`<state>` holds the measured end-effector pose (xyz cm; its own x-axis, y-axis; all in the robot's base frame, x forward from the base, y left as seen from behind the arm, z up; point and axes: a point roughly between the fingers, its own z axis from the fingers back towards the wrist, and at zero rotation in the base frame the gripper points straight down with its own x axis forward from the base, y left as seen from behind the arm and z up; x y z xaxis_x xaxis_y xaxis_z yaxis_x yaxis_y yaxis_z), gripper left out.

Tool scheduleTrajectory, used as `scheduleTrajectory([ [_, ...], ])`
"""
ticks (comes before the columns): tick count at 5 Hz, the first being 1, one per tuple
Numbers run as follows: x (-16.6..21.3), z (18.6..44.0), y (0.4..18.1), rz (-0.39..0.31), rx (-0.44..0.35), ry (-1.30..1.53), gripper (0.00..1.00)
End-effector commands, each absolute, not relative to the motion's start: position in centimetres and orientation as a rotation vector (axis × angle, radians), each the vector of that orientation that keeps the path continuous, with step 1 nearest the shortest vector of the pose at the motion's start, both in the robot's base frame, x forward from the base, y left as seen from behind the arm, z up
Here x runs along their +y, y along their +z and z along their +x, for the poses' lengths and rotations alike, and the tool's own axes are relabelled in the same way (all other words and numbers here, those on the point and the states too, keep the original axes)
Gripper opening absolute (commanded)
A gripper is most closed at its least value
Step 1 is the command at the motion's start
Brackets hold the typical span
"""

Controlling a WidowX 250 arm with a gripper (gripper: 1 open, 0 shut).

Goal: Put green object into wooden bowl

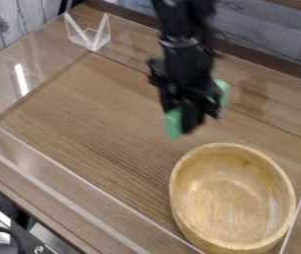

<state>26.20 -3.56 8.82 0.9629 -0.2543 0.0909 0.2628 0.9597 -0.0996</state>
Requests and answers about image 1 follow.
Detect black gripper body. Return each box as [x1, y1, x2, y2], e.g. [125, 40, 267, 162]
[146, 41, 225, 110]

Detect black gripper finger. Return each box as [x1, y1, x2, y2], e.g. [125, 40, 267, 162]
[193, 95, 222, 126]
[159, 89, 200, 134]

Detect green rectangular block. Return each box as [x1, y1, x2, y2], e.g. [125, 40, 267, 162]
[159, 79, 230, 139]

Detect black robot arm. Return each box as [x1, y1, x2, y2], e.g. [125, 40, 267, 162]
[147, 0, 226, 138]

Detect round wooden bowl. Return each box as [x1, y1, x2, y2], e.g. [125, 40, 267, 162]
[169, 143, 296, 254]

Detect clear acrylic corner bracket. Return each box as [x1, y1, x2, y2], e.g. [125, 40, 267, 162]
[64, 12, 111, 52]

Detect clear acrylic enclosure walls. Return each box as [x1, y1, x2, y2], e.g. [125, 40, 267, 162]
[0, 5, 301, 254]

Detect black metal mount bracket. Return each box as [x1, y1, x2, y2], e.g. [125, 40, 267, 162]
[11, 221, 55, 254]

